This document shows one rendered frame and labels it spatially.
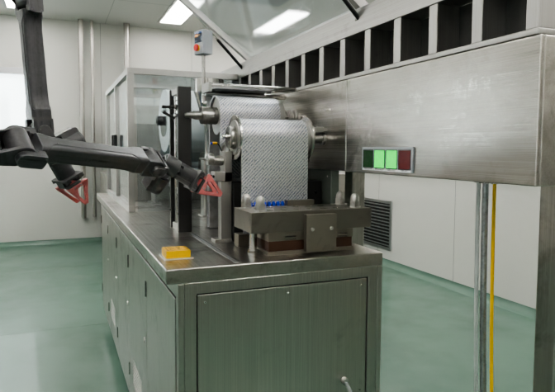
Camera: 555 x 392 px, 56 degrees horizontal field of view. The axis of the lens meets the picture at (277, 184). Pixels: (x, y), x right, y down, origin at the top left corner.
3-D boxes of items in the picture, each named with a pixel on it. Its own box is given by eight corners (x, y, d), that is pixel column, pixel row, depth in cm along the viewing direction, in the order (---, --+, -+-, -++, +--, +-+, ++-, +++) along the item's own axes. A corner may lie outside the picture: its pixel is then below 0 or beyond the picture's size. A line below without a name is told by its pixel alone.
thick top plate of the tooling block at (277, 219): (234, 226, 165) (234, 206, 164) (345, 220, 180) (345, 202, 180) (251, 233, 150) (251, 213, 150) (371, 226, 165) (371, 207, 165)
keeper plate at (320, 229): (303, 251, 157) (303, 214, 156) (333, 248, 161) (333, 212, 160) (306, 252, 154) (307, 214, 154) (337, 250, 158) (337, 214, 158)
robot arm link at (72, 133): (26, 129, 157) (36, 128, 151) (59, 111, 164) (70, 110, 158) (46, 163, 162) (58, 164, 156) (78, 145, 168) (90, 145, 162)
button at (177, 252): (161, 255, 154) (161, 247, 154) (185, 253, 157) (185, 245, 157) (166, 259, 148) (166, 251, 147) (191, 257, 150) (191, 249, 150)
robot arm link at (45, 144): (21, 151, 119) (8, 120, 124) (12, 169, 121) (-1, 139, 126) (171, 167, 152) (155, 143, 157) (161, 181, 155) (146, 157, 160)
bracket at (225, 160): (209, 241, 179) (209, 150, 177) (227, 239, 181) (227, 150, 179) (213, 243, 174) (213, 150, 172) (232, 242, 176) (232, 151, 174)
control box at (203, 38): (190, 54, 223) (190, 30, 223) (203, 56, 228) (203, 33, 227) (199, 52, 218) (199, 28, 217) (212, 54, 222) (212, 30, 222)
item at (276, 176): (240, 208, 170) (241, 151, 169) (306, 205, 179) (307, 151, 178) (241, 209, 169) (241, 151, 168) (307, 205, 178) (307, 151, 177)
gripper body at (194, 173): (196, 191, 158) (175, 179, 155) (187, 189, 168) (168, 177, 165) (206, 172, 159) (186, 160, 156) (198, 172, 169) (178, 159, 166)
